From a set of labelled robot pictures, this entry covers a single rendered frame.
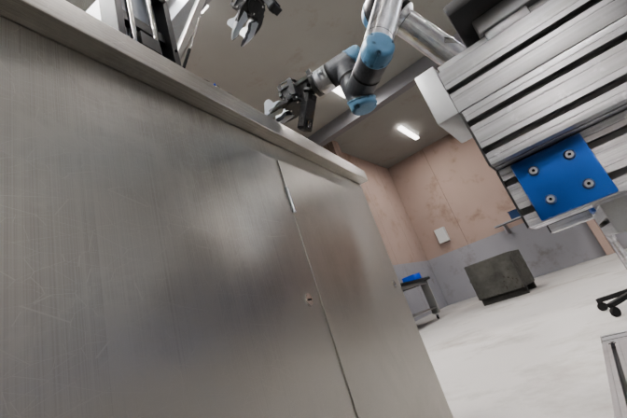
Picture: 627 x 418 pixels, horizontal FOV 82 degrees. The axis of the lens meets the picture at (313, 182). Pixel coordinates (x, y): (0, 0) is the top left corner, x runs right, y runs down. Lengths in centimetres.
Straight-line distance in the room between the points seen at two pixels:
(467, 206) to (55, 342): 1075
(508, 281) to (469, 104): 610
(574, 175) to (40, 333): 59
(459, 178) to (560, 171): 1051
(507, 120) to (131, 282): 49
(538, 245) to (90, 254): 1046
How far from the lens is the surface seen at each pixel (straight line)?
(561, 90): 56
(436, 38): 126
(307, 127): 108
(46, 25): 53
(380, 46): 90
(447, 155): 1128
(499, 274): 663
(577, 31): 59
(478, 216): 1086
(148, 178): 49
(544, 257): 1064
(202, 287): 48
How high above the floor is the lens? 47
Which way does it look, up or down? 21 degrees up
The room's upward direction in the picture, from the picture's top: 19 degrees counter-clockwise
